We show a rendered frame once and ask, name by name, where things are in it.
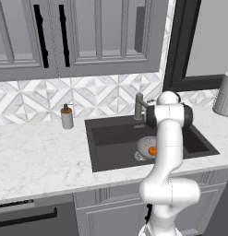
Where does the grey sink faucet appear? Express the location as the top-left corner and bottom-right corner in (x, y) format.
(133, 92), (157, 122)

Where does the dark grey sink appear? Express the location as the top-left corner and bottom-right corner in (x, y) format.
(84, 114), (221, 173)

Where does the white colander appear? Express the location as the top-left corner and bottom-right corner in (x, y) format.
(134, 136), (158, 161)

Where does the grey soap dispenser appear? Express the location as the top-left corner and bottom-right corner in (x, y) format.
(60, 103), (75, 130)

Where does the grey base cupboard door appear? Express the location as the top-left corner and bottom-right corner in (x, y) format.
(73, 183), (154, 236)
(172, 171), (228, 236)

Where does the grey cylindrical canister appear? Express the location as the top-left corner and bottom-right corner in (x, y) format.
(211, 71), (228, 117)

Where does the grey dishwasher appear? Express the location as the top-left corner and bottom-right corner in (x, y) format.
(0, 193), (80, 236)

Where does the grey wall cupboard door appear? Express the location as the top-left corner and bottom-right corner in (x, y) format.
(47, 0), (170, 78)
(0, 0), (60, 82)

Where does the black window frame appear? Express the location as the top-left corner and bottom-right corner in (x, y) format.
(162, 0), (226, 93)

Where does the black base cupboard handle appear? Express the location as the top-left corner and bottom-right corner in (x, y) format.
(144, 203), (153, 224)

